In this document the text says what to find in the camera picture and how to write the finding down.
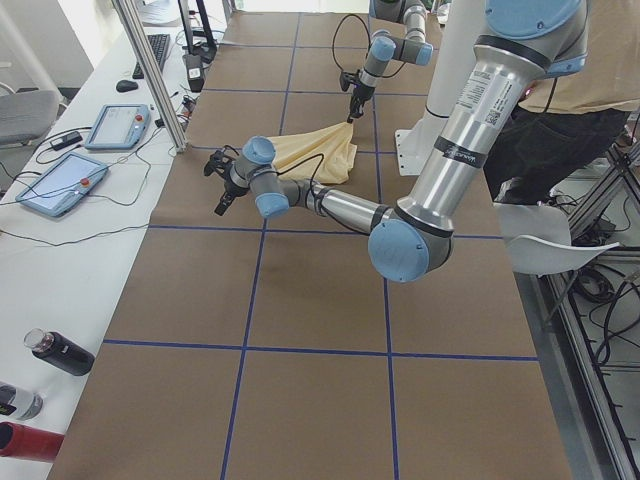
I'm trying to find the white chair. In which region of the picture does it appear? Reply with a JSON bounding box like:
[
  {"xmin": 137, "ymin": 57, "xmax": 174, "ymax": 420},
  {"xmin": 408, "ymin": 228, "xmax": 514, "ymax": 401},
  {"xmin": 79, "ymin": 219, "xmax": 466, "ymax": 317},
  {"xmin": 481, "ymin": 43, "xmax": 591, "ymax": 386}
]
[{"xmin": 493, "ymin": 203, "xmax": 619, "ymax": 276}]

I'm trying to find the black keyboard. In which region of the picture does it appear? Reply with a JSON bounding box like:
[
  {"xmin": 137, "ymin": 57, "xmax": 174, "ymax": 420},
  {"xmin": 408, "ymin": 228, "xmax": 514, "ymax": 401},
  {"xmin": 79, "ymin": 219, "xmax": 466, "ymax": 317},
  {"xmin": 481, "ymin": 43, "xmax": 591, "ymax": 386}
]
[{"xmin": 132, "ymin": 33, "xmax": 171, "ymax": 80}]

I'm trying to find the brown table mat blue grid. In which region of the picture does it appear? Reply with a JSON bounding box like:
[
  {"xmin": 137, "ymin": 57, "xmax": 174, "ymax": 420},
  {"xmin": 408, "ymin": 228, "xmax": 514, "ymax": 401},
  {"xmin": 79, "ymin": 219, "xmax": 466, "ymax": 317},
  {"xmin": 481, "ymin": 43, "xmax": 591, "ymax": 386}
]
[{"xmin": 50, "ymin": 13, "xmax": 571, "ymax": 479}]

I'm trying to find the person in beige shirt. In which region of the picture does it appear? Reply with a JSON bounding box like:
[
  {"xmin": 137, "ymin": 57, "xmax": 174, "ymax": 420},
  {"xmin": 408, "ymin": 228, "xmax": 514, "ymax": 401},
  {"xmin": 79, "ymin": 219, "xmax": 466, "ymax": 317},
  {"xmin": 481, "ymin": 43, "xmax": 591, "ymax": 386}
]
[{"xmin": 482, "ymin": 49, "xmax": 640, "ymax": 206}]

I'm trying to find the aluminium frame post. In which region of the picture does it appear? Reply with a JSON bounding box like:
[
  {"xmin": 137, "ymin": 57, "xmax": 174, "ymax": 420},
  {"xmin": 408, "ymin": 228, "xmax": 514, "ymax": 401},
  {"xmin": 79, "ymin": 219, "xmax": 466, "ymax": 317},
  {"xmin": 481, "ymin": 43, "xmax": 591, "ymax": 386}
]
[{"xmin": 112, "ymin": 0, "xmax": 187, "ymax": 153}]

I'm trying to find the red water bottle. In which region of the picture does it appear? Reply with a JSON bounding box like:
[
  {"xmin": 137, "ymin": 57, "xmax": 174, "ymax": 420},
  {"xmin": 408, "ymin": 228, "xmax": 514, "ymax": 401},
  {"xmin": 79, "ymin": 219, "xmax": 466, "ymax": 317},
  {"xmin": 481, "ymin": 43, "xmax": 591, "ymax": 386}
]
[{"xmin": 1, "ymin": 422, "xmax": 65, "ymax": 463}]

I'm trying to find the grey office chair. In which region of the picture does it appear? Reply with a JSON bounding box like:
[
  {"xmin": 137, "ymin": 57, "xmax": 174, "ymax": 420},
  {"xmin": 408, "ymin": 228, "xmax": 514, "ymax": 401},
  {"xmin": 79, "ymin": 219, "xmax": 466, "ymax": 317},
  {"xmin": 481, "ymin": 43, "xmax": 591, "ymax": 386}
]
[{"xmin": 1, "ymin": 90, "xmax": 59, "ymax": 146}]

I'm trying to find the yellow long sleeve shirt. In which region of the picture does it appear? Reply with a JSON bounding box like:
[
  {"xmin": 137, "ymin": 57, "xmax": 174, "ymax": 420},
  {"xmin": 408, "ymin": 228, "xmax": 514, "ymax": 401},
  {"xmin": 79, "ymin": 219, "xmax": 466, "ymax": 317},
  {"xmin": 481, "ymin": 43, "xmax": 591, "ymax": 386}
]
[{"xmin": 269, "ymin": 122, "xmax": 357, "ymax": 184}]

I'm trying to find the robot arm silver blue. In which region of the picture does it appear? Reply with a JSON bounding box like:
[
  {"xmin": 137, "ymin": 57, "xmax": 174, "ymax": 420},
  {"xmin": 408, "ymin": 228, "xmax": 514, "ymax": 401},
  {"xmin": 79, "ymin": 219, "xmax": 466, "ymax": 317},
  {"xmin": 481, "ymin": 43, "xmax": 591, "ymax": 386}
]
[
  {"xmin": 339, "ymin": 0, "xmax": 433, "ymax": 123},
  {"xmin": 204, "ymin": 1, "xmax": 589, "ymax": 283}
]

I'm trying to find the black computer mouse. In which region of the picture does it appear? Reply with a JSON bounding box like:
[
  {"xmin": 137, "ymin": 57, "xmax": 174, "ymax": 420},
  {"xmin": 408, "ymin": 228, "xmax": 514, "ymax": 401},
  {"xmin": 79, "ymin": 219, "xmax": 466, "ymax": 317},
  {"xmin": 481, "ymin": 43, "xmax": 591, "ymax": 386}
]
[{"xmin": 115, "ymin": 79, "xmax": 139, "ymax": 93}]

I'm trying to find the upper blue teach pendant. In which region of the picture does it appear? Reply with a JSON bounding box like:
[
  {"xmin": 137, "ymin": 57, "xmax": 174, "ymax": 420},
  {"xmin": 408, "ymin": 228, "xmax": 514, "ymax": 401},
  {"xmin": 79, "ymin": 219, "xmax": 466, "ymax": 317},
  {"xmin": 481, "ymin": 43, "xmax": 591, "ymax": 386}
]
[{"xmin": 84, "ymin": 104, "xmax": 150, "ymax": 150}]

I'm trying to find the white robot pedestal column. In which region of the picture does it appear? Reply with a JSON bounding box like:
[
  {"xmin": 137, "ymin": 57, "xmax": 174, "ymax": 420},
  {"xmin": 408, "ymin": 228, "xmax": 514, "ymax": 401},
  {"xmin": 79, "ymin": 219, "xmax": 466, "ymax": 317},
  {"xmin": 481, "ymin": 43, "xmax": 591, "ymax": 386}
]
[{"xmin": 395, "ymin": 0, "xmax": 486, "ymax": 176}]

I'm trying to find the blue teach pendant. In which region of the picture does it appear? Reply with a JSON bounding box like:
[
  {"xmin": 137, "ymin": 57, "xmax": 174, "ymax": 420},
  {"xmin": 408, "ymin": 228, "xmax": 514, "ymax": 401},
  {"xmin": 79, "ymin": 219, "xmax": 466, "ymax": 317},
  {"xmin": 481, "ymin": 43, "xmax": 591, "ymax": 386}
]
[
  {"xmin": 15, "ymin": 152, "xmax": 109, "ymax": 218},
  {"xmin": 84, "ymin": 104, "xmax": 150, "ymax": 150}
]

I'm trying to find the lower blue teach pendant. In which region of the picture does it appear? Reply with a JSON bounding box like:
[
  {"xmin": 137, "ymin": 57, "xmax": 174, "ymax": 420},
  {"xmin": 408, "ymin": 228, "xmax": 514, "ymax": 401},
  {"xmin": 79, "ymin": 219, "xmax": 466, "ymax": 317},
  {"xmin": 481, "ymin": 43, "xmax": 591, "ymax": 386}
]
[{"xmin": 15, "ymin": 152, "xmax": 109, "ymax": 218}]

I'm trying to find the clear water bottle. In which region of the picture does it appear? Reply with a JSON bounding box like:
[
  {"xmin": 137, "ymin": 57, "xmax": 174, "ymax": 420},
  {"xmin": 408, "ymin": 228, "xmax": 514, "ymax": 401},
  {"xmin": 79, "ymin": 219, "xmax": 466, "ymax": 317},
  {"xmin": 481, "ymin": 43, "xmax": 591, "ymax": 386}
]
[{"xmin": 1, "ymin": 382, "xmax": 43, "ymax": 421}]

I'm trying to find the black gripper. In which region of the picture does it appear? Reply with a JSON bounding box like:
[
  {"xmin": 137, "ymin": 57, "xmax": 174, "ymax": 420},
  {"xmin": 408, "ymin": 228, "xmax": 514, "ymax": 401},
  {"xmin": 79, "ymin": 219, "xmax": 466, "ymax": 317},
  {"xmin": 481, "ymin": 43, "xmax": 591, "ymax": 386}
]
[
  {"xmin": 214, "ymin": 169, "xmax": 249, "ymax": 215},
  {"xmin": 347, "ymin": 84, "xmax": 374, "ymax": 123}
]

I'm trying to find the black water bottle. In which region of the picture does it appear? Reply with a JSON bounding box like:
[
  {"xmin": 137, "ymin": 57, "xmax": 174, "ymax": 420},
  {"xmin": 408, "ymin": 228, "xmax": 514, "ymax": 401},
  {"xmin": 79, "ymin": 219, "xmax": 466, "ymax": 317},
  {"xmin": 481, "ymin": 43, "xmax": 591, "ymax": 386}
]
[{"xmin": 23, "ymin": 328, "xmax": 95, "ymax": 376}]

